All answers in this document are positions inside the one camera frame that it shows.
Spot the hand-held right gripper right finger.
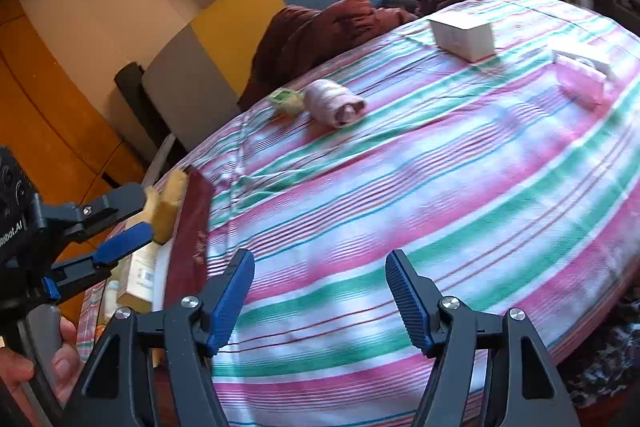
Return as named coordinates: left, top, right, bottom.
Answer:
left=385, top=249, right=576, bottom=427

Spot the grey yellow blue chair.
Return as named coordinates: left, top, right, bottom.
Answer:
left=141, top=0, right=425, bottom=188

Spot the small green yellow box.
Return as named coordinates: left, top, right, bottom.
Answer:
left=267, top=89, right=306, bottom=118

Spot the gold tin container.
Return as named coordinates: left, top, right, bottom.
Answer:
left=100, top=164, right=217, bottom=358

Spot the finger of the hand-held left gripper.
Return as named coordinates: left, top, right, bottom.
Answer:
left=42, top=222, right=153, bottom=303
left=37, top=182, right=148, bottom=238

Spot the beige cardboard box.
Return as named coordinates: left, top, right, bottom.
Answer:
left=116, top=247, right=161, bottom=313

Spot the wooden wardrobe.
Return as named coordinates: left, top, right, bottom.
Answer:
left=0, top=0, right=151, bottom=323

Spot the pink rolled towel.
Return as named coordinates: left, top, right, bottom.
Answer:
left=304, top=79, right=368, bottom=129

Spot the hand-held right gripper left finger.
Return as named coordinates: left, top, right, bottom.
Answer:
left=65, top=248, right=257, bottom=427

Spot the white foam sponge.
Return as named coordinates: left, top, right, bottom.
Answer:
left=551, top=48, right=615, bottom=110

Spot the white cardboard box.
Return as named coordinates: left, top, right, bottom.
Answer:
left=428, top=9, right=497, bottom=62

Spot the dark patterned clothing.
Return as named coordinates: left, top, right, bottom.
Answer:
left=560, top=287, right=640, bottom=410

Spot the person's left hand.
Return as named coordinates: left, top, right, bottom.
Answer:
left=0, top=314, right=83, bottom=408

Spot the maroon cloth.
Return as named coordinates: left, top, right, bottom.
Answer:
left=237, top=0, right=483, bottom=108

